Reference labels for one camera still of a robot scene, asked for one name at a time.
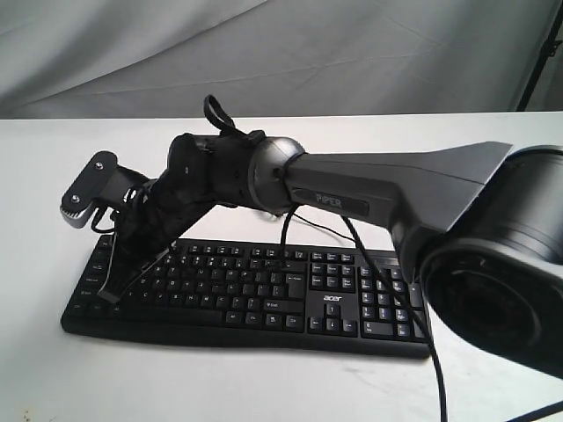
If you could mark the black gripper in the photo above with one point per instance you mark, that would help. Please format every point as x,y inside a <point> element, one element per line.
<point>155,221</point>

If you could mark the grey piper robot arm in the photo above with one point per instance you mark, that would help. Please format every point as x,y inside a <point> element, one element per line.
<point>478,226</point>

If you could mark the black acer keyboard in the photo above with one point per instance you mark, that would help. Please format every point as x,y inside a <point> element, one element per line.
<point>232,294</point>

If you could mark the grey backdrop cloth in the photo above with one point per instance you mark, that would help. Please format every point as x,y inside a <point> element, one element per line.
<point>160,59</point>

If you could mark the black tripod stand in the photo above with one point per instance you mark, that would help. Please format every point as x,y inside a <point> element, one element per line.
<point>548,49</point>

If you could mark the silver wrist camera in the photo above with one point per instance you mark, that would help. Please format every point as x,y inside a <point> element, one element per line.
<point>101,184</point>

